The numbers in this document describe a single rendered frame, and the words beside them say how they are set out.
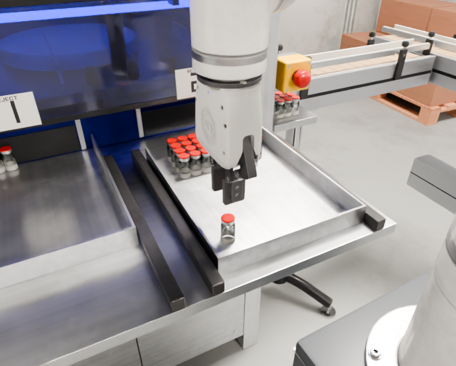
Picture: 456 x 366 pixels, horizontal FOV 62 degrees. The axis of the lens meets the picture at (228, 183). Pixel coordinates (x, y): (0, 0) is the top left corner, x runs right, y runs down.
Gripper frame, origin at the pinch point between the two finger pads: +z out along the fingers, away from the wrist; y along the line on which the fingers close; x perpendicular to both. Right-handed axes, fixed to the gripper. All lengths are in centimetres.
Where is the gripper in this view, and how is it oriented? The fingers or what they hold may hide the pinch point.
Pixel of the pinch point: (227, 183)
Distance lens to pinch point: 52.7
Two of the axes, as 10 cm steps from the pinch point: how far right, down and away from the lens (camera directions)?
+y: 4.5, 5.2, -7.3
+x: 8.9, -2.5, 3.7
